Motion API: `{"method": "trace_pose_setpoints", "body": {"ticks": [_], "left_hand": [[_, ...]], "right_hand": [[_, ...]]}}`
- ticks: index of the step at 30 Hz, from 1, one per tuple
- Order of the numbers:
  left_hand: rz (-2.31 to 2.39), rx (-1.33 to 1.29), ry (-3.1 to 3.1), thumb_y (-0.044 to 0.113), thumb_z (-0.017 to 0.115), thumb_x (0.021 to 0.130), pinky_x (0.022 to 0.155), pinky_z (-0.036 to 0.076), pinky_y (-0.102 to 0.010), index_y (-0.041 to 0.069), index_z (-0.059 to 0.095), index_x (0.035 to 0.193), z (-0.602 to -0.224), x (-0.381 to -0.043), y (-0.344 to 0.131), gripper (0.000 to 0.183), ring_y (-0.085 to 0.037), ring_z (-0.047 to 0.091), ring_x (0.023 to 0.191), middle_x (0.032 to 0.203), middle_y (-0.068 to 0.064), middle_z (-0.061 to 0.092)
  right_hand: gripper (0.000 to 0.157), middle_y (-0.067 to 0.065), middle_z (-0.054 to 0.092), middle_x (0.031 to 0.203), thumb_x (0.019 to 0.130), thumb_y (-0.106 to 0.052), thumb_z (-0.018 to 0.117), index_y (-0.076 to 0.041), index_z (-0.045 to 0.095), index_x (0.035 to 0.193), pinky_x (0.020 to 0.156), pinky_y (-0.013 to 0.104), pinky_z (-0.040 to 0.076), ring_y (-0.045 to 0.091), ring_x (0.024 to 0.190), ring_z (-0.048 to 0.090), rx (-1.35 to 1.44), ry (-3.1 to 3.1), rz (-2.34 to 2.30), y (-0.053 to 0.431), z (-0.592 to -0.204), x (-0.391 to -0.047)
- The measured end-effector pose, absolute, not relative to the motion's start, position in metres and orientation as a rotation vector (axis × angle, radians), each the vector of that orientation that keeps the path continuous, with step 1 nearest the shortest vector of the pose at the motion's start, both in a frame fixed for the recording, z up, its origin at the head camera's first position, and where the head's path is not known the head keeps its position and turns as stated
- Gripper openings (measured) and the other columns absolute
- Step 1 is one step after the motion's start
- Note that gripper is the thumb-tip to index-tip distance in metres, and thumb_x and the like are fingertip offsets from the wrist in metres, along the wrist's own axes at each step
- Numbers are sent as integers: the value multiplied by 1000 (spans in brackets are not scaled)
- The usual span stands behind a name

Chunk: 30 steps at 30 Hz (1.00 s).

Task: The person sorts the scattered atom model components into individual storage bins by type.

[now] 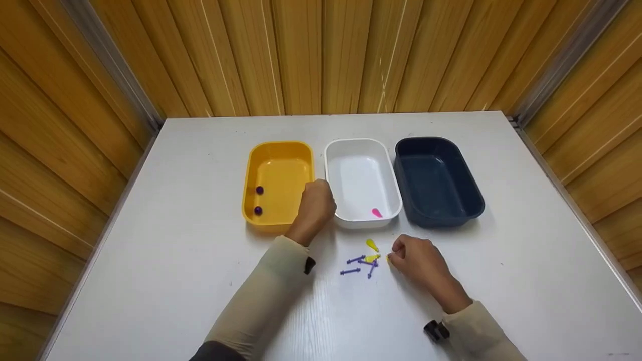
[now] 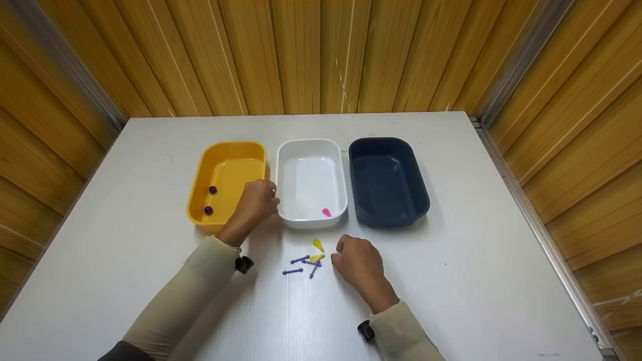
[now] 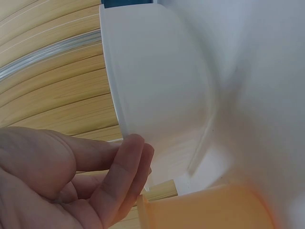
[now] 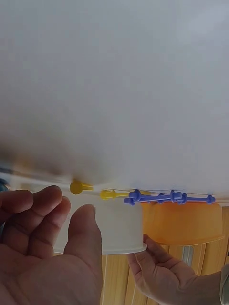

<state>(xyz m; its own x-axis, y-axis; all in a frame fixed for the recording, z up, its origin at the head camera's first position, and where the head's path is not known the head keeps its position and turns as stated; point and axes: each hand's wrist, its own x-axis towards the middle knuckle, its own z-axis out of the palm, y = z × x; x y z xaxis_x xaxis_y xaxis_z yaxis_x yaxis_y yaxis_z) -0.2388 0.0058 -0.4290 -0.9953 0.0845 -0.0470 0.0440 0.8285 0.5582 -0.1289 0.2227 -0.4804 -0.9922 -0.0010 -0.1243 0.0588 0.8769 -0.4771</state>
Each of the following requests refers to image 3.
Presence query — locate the person's left hand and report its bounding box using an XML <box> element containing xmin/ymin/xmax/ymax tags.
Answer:
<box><xmin>0</xmin><ymin>126</ymin><xmax>155</xmax><ymax>229</ymax></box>

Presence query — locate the orange plastic cup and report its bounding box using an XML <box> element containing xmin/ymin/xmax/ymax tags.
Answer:
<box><xmin>136</xmin><ymin>182</ymin><xmax>283</xmax><ymax>229</ymax></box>

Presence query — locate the clear curved tube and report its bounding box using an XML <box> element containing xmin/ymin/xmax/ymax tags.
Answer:
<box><xmin>0</xmin><ymin>30</ymin><xmax>102</xmax><ymax>81</ymax></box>

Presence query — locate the large white plastic tub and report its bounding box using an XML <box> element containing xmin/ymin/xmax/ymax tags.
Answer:
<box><xmin>99</xmin><ymin>0</ymin><xmax>305</xmax><ymax>229</ymax></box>

